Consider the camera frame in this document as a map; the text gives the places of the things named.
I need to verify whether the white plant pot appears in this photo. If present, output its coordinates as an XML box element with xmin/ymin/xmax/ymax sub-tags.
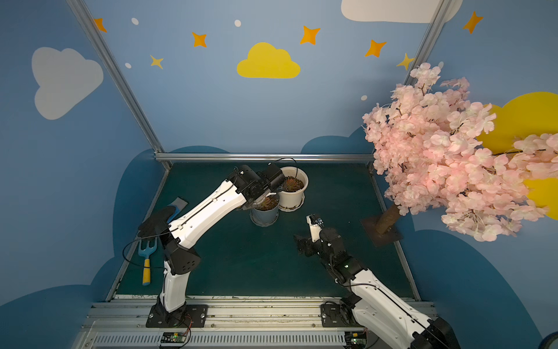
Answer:
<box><xmin>278</xmin><ymin>167</ymin><xmax>309</xmax><ymax>212</ymax></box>

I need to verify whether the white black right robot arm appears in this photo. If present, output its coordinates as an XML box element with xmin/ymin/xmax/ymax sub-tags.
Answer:
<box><xmin>294</xmin><ymin>228</ymin><xmax>461</xmax><ymax>348</ymax></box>

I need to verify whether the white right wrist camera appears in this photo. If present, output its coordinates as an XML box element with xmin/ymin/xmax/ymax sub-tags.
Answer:
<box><xmin>306</xmin><ymin>214</ymin><xmax>324</xmax><ymax>242</ymax></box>

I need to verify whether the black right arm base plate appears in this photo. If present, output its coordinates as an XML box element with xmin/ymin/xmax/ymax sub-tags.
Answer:
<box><xmin>320</xmin><ymin>301</ymin><xmax>360</xmax><ymax>328</ymax></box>

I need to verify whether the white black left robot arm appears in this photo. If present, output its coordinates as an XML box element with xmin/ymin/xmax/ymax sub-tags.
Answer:
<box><xmin>156</xmin><ymin>163</ymin><xmax>285</xmax><ymax>315</ymax></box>

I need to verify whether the green circuit board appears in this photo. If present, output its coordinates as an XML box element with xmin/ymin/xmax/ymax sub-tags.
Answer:
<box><xmin>344</xmin><ymin>332</ymin><xmax>368</xmax><ymax>349</ymax></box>
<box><xmin>161</xmin><ymin>332</ymin><xmax>187</xmax><ymax>346</ymax></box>

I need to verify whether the blue garden hand fork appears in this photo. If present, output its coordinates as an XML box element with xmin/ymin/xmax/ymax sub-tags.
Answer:
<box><xmin>137</xmin><ymin>238</ymin><xmax>158</xmax><ymax>286</ymax></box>

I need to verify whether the right green circuit board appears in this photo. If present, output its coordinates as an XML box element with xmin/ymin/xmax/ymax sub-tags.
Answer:
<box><xmin>344</xmin><ymin>332</ymin><xmax>368</xmax><ymax>349</ymax></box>

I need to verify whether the white pot saucer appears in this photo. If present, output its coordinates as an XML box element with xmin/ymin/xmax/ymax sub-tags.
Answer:
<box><xmin>279</xmin><ymin>202</ymin><xmax>304</xmax><ymax>213</ymax></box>

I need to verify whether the blue grey trowel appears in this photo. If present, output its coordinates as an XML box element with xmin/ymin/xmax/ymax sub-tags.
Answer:
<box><xmin>167</xmin><ymin>197</ymin><xmax>188</xmax><ymax>222</ymax></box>

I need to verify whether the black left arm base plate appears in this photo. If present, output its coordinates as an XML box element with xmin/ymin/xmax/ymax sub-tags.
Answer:
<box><xmin>145</xmin><ymin>302</ymin><xmax>208</xmax><ymax>328</ymax></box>

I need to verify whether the black garden glove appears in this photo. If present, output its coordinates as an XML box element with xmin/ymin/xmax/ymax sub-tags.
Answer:
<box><xmin>137</xmin><ymin>205</ymin><xmax>176</xmax><ymax>238</ymax></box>

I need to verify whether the pink blossom artificial tree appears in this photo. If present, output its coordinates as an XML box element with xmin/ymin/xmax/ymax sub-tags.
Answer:
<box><xmin>363</xmin><ymin>63</ymin><xmax>557</xmax><ymax>242</ymax></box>

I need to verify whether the dark succulent in white pot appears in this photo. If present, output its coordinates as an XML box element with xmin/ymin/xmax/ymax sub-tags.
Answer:
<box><xmin>282</xmin><ymin>176</ymin><xmax>305</xmax><ymax>193</ymax></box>

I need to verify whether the left green circuit board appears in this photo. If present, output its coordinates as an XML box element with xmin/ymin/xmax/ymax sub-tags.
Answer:
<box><xmin>161</xmin><ymin>332</ymin><xmax>187</xmax><ymax>346</ymax></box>

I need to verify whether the brown tree base plate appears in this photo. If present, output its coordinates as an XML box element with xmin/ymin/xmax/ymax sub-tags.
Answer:
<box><xmin>360</xmin><ymin>215</ymin><xmax>403</xmax><ymax>247</ymax></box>

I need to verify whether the aluminium frame rail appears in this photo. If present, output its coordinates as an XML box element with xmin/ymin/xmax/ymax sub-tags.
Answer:
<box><xmin>155</xmin><ymin>153</ymin><xmax>373</xmax><ymax>164</ymax></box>

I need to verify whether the blue-grey plant pot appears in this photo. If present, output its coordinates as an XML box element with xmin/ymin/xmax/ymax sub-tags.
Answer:
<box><xmin>250</xmin><ymin>194</ymin><xmax>279</xmax><ymax>227</ymax></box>

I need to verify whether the red-green succulent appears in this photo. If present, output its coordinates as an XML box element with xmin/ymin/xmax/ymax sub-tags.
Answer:
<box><xmin>256</xmin><ymin>196</ymin><xmax>279</xmax><ymax>211</ymax></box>

